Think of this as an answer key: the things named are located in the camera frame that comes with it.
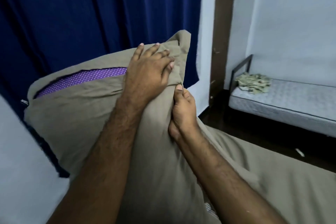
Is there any person's right hand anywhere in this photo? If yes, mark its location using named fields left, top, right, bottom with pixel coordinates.
left=168, top=84, right=200, bottom=143

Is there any person's right forearm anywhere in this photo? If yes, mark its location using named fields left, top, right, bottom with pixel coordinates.
left=172, top=127, right=288, bottom=224

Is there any camouflage patterned cloth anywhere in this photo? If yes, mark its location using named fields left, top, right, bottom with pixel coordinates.
left=235, top=73, right=271, bottom=95

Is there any khaki bed sheet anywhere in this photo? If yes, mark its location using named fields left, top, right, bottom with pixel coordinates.
left=203, top=124, right=336, bottom=224

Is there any purple dotted pillow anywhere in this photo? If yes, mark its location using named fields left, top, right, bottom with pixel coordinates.
left=35, top=67, right=128, bottom=98

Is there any dark blue curtain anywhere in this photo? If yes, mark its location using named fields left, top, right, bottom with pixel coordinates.
left=0, top=0, right=204, bottom=179

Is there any person's left hand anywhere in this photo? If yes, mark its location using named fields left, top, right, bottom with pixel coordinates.
left=123, top=43, right=176, bottom=107

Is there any person's left forearm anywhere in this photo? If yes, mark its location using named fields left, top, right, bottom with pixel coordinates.
left=47, top=96, right=143, bottom=224

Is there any khaki pillowcase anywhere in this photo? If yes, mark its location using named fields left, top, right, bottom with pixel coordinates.
left=24, top=30, right=223, bottom=224

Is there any grey mattress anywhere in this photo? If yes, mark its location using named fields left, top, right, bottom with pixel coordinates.
left=229, top=78, right=336, bottom=138

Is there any brown wooden door frame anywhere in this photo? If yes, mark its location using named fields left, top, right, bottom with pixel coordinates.
left=209, top=0, right=239, bottom=118

